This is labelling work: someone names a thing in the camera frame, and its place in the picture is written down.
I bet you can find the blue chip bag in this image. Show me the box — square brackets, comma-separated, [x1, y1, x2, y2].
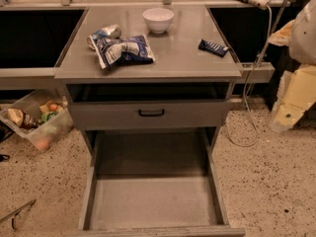
[93, 35, 155, 70]

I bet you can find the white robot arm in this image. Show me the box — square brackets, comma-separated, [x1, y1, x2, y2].
[270, 0, 316, 132]

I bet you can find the grey drawer cabinet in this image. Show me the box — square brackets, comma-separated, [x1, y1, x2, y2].
[56, 4, 245, 237]

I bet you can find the open bottom drawer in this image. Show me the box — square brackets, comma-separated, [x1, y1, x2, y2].
[79, 128, 245, 237]

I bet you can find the brown snack bag in bin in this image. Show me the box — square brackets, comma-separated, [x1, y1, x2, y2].
[7, 109, 39, 130]

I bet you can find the dark blue snack bar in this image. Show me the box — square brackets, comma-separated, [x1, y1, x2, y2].
[198, 39, 229, 57]

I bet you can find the white bowl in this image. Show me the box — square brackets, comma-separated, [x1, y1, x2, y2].
[142, 8, 174, 34]

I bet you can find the orange fruit in bin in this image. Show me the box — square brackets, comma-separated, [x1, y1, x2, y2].
[48, 104, 58, 112]

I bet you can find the green item in bin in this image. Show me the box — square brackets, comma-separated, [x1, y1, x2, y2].
[40, 112, 58, 122]

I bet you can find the clear plastic bin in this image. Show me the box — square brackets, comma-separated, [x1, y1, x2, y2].
[0, 90, 73, 151]

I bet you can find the metal rod on floor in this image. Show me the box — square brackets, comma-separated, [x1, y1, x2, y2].
[0, 199, 36, 230]

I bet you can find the closed drawer with black handle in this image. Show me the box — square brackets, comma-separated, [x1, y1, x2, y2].
[69, 101, 230, 130]

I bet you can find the white cable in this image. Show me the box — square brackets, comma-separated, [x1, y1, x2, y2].
[225, 4, 275, 148]

